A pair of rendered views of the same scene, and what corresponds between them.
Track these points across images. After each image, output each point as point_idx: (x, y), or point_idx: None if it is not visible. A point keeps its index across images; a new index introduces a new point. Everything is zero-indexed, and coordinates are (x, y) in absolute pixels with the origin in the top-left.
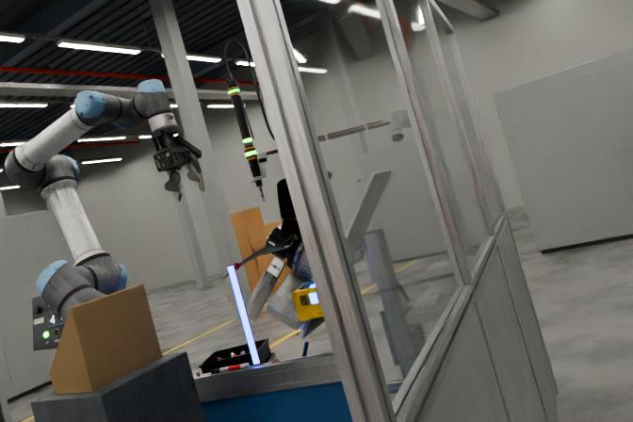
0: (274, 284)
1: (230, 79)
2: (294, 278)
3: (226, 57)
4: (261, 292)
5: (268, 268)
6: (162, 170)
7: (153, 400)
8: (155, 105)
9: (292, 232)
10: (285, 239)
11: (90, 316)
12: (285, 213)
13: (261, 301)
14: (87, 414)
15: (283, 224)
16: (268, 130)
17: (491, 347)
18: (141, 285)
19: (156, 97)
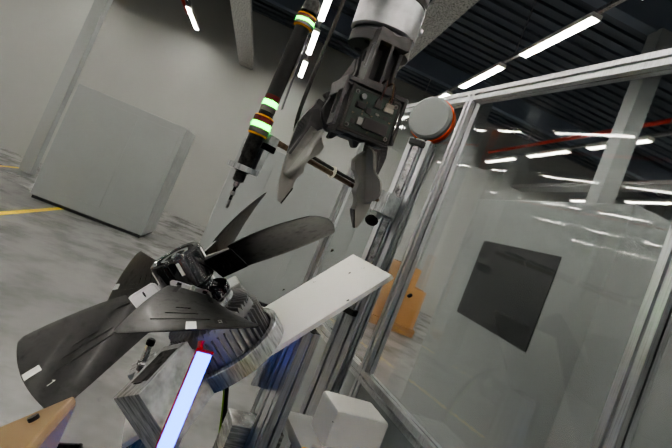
0: (140, 339)
1: (317, 2)
2: (192, 353)
3: None
4: (103, 337)
5: (132, 297)
6: (342, 128)
7: None
8: None
9: (217, 269)
10: (205, 277)
11: None
12: (242, 244)
13: (99, 359)
14: None
15: (220, 255)
16: (299, 113)
17: None
18: (71, 409)
19: None
